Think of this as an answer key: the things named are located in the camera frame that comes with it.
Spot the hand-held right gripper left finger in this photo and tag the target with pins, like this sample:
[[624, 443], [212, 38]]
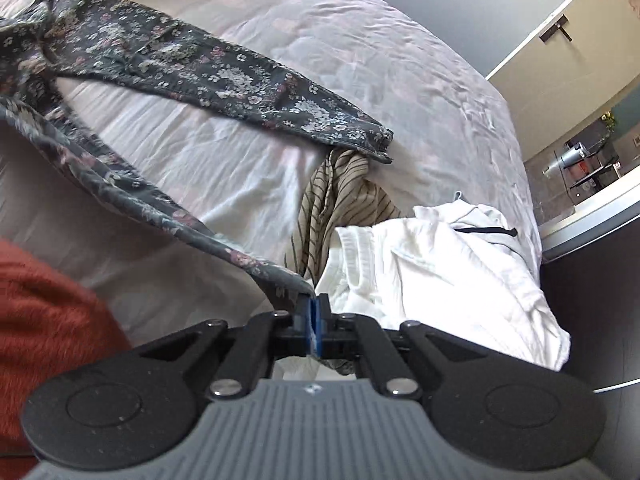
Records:
[[304, 321]]

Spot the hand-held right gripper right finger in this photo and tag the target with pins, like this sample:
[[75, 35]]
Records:
[[321, 321]]

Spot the grey floral pants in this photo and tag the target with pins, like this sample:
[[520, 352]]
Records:
[[165, 55]]

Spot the white garment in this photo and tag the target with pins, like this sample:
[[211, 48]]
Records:
[[440, 270]]

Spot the beige striped garment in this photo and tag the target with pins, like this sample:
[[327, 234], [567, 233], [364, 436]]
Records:
[[340, 185]]

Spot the red-orange cloth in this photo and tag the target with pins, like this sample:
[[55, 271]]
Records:
[[45, 330]]

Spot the white bed sheet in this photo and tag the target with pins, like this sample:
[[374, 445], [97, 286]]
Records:
[[310, 45]]

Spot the white counter ledge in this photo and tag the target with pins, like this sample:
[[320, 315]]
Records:
[[585, 217]]

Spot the metal shelf rack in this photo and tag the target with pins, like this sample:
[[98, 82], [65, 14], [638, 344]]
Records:
[[582, 160]]

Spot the black wall hook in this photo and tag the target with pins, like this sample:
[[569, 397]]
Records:
[[555, 29]]

